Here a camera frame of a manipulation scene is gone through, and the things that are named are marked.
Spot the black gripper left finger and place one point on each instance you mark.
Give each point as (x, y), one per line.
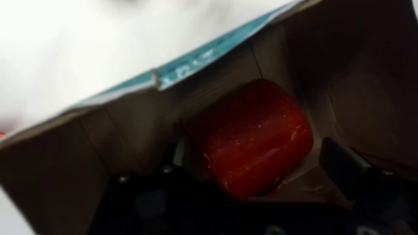
(148, 204)

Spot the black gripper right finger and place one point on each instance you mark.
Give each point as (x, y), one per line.
(370, 196)

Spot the orange red cup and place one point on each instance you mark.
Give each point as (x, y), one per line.
(252, 139)

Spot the cardboard box with blue print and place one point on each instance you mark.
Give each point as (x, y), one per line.
(52, 174)

